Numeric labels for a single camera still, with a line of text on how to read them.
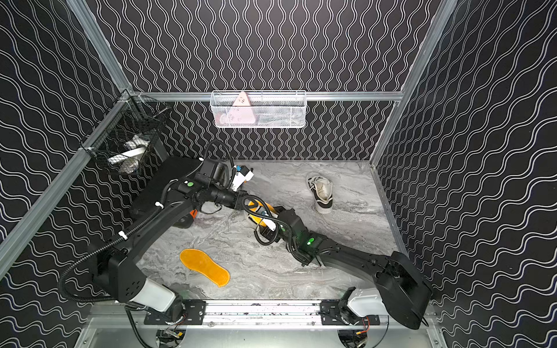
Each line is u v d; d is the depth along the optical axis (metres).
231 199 0.68
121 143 0.88
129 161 0.82
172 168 1.21
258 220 0.76
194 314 0.74
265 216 0.56
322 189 1.07
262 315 0.76
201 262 0.86
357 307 0.62
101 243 0.43
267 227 0.70
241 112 0.90
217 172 0.63
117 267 0.40
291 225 0.59
